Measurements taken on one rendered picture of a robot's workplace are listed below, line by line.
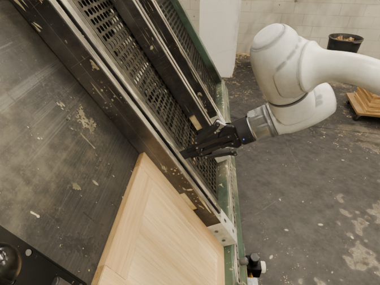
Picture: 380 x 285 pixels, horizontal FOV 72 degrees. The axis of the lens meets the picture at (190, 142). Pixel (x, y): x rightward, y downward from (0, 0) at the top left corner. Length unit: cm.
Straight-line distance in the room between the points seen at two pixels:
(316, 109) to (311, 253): 164
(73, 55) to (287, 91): 46
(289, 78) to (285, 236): 177
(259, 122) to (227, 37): 383
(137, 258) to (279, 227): 177
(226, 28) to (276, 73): 390
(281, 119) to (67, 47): 51
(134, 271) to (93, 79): 42
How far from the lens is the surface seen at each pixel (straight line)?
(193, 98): 114
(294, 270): 210
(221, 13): 442
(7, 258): 26
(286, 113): 66
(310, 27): 594
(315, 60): 57
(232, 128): 72
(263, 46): 56
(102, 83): 64
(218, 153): 78
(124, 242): 56
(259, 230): 221
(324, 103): 69
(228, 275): 96
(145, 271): 60
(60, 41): 65
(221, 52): 455
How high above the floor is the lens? 175
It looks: 36 degrees down
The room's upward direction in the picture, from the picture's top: straight up
